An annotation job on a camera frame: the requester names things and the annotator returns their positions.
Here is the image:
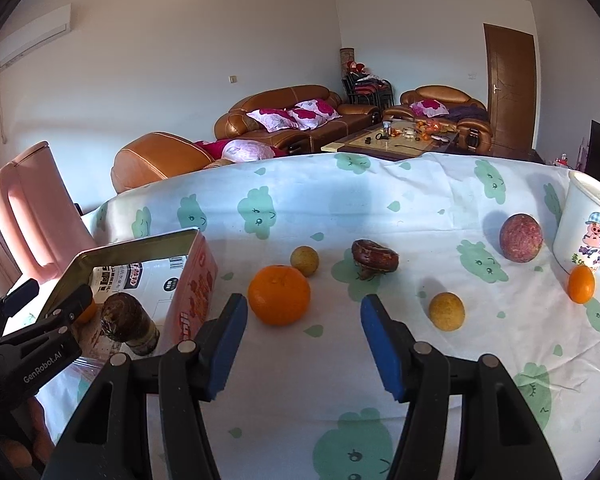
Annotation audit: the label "pink plastic chair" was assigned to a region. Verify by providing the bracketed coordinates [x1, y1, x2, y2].
[0, 141, 96, 286]

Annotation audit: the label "purple blanket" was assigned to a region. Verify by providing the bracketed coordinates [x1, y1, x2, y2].
[447, 105, 488, 122]

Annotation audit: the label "white cartoon mug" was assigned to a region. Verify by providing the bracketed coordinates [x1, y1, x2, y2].
[552, 170, 600, 273]

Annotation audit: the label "brown wooden door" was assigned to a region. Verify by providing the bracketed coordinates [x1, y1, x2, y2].
[483, 23, 538, 151]

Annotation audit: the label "stacked black chairs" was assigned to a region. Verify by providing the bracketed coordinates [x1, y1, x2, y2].
[341, 72, 394, 111]

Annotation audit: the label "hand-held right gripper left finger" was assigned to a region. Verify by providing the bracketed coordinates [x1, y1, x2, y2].
[40, 292, 249, 480]

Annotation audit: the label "pale pink cushion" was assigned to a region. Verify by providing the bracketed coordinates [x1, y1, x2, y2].
[222, 140, 276, 164]

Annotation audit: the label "pink flowered pillow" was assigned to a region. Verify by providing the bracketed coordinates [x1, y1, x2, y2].
[246, 108, 301, 134]
[411, 100, 450, 118]
[286, 99, 342, 131]

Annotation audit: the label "brown leather three-seat sofa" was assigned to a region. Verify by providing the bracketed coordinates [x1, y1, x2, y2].
[214, 85, 381, 153]

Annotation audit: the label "yellow round citrus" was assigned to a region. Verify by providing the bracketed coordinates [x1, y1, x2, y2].
[428, 292, 466, 332]

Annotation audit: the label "large orange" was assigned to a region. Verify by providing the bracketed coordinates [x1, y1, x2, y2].
[247, 264, 312, 327]

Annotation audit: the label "white wall air conditioner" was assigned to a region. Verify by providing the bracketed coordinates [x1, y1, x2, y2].
[0, 4, 73, 68]

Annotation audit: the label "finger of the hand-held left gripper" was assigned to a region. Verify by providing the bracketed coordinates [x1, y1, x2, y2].
[0, 278, 41, 322]
[39, 283, 95, 335]

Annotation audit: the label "purple passion fruit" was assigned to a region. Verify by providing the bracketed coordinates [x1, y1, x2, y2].
[499, 213, 545, 263]

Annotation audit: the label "small orange tangerine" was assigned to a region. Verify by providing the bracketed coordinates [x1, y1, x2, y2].
[567, 265, 596, 304]

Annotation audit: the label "wooden coffee table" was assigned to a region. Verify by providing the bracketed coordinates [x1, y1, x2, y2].
[321, 120, 461, 162]

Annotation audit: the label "brown leather armchair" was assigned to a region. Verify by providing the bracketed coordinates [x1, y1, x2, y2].
[111, 131, 217, 194]
[382, 85, 493, 151]

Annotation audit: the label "red metal tin box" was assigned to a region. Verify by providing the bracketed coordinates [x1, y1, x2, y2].
[45, 227, 220, 361]

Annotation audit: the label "brown mushroom on table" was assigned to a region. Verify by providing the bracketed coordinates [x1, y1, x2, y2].
[351, 239, 400, 281]

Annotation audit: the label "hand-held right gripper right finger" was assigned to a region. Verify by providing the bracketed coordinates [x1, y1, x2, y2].
[360, 294, 564, 480]

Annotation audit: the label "small tan longan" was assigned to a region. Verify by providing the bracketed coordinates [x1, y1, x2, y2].
[290, 245, 321, 277]

